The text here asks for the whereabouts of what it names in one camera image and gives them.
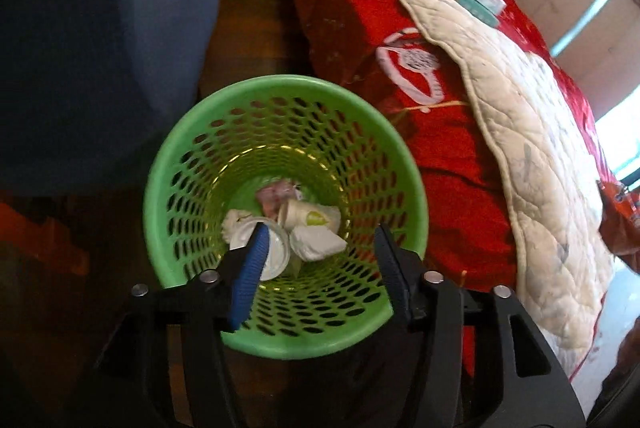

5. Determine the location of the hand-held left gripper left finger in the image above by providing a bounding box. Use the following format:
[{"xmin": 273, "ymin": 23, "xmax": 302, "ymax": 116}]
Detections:
[{"xmin": 65, "ymin": 223, "xmax": 271, "ymax": 428}]

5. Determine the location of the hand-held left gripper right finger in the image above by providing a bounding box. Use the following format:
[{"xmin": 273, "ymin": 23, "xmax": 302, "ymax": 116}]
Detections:
[{"xmin": 374, "ymin": 224, "xmax": 587, "ymax": 428}]

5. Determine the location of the white round plastic lid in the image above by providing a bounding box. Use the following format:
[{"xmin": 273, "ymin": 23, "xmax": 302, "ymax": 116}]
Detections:
[{"xmin": 230, "ymin": 218, "xmax": 292, "ymax": 282}]

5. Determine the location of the white tissue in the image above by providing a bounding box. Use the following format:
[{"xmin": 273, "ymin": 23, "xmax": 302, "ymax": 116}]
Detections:
[
  {"xmin": 290, "ymin": 225, "xmax": 349, "ymax": 263},
  {"xmin": 221, "ymin": 208, "xmax": 262, "ymax": 245}
]

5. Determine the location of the pink wrapper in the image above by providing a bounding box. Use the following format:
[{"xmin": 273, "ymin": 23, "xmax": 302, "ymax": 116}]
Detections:
[{"xmin": 256, "ymin": 180, "xmax": 297, "ymax": 217}]

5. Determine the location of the white paper cup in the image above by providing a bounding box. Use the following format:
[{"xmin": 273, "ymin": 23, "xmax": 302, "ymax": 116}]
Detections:
[{"xmin": 277, "ymin": 198, "xmax": 342, "ymax": 234}]

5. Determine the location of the green plastic mesh basket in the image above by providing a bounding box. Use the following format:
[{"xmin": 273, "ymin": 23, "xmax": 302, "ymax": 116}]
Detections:
[{"xmin": 142, "ymin": 74, "xmax": 430, "ymax": 361}]

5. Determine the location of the orange snack wrapper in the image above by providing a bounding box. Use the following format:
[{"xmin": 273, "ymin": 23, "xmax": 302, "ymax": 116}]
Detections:
[{"xmin": 600, "ymin": 180, "xmax": 640, "ymax": 257}]

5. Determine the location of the white quilted blanket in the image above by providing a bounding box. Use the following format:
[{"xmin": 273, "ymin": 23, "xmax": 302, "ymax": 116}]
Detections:
[{"xmin": 398, "ymin": 0, "xmax": 617, "ymax": 382}]

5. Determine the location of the red plastic stool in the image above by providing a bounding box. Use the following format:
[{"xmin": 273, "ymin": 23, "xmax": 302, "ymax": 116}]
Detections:
[{"xmin": 0, "ymin": 203, "xmax": 91, "ymax": 277}]

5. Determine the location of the red printed blanket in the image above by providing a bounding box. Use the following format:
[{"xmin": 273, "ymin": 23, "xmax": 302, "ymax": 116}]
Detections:
[{"xmin": 284, "ymin": 0, "xmax": 640, "ymax": 379}]

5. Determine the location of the window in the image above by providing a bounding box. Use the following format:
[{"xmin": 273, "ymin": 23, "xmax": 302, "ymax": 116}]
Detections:
[{"xmin": 595, "ymin": 98, "xmax": 640, "ymax": 185}]

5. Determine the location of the blue upholstered chair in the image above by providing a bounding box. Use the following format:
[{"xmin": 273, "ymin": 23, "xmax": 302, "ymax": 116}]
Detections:
[{"xmin": 0, "ymin": 0, "xmax": 222, "ymax": 199}]

